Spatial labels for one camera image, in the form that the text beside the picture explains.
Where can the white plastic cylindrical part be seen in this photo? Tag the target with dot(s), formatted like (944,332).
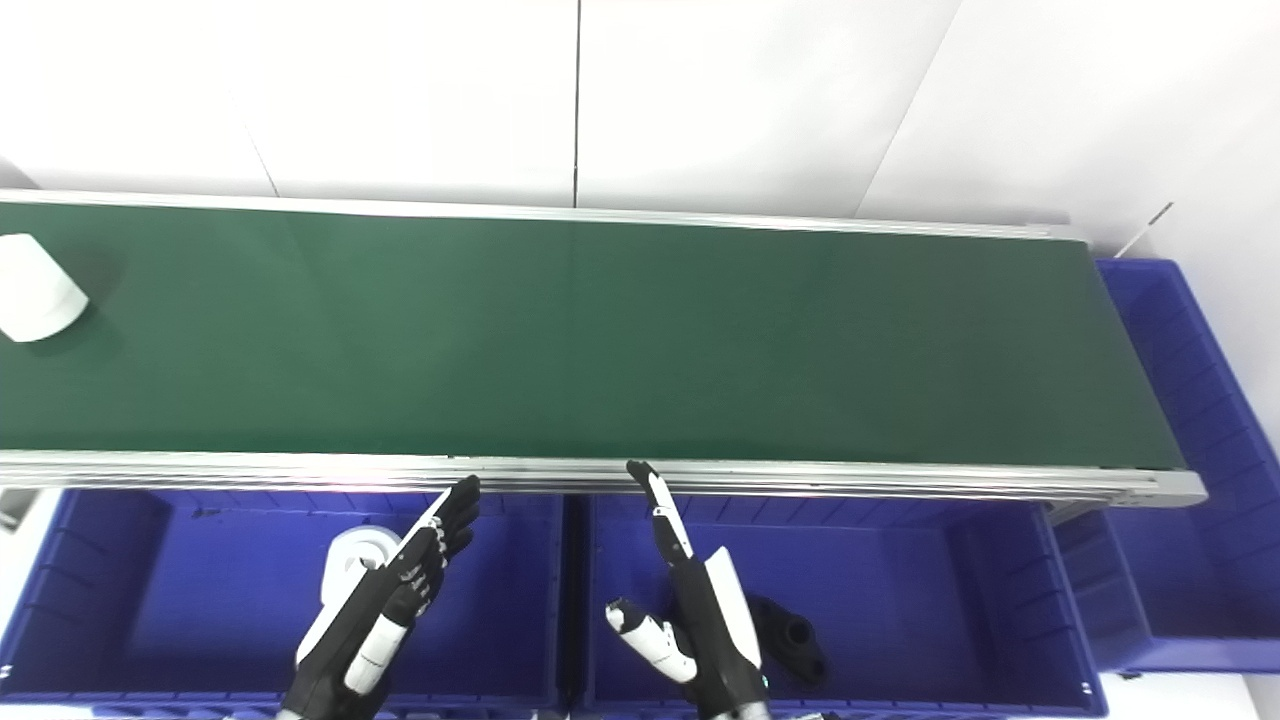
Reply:
(35,290)
(340,575)

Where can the black plastic part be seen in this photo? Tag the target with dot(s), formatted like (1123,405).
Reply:
(795,640)

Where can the blue plastic bin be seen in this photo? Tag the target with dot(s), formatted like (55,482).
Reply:
(200,600)
(900,600)
(1200,580)

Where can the green conveyor belt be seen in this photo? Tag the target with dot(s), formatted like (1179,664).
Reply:
(600,340)

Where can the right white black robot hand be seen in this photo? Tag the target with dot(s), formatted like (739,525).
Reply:
(715,630)

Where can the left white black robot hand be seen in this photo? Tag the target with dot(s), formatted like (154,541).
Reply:
(370,620)

